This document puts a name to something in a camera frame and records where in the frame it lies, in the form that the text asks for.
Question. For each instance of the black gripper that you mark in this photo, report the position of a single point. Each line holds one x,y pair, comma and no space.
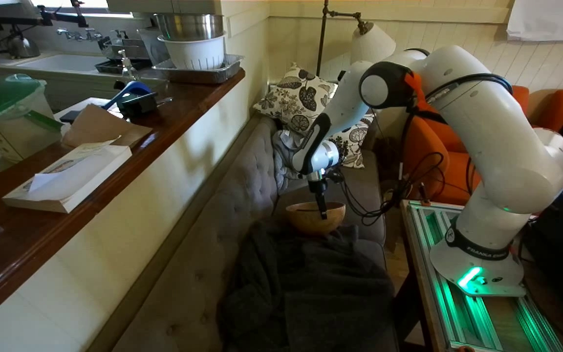
316,181

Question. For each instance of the large wooden bowl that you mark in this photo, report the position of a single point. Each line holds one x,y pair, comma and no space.
303,222

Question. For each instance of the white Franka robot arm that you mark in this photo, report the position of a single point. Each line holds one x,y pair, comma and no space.
488,130

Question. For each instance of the white ceramic bowl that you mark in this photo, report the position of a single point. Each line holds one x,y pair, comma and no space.
193,52

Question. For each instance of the dark wooden shelf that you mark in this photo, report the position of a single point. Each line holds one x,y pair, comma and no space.
33,242

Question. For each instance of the floral patterned throw pillow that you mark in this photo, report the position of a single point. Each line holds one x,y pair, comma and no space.
354,144
293,99

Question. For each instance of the dark grey blanket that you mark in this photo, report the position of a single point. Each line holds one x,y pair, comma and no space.
307,294

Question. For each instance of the grey tufted sofa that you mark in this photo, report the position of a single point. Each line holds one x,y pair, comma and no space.
228,197

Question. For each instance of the orange armchair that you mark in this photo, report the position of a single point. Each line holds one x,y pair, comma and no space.
438,163

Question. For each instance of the metal baking tray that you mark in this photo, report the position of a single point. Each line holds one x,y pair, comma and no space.
223,71

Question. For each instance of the white shade floor lamp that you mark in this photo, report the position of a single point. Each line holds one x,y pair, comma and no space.
371,46

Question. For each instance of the black blue tabletop object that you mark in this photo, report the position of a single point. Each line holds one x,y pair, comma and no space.
137,103

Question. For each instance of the stainless steel pot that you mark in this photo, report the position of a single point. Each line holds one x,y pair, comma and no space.
189,27

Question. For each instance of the small glass bottle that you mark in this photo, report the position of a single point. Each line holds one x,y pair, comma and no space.
125,66

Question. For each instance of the white flat box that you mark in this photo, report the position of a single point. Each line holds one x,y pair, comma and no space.
66,179

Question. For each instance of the white kitchen counter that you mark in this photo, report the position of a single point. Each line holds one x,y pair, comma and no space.
53,66

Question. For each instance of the dark kettle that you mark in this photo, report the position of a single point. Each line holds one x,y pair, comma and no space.
23,46

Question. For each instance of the plastic storage bin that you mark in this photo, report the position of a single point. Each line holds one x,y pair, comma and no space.
0,99

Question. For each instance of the aluminium frame robot table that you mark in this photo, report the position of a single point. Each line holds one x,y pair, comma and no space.
463,320

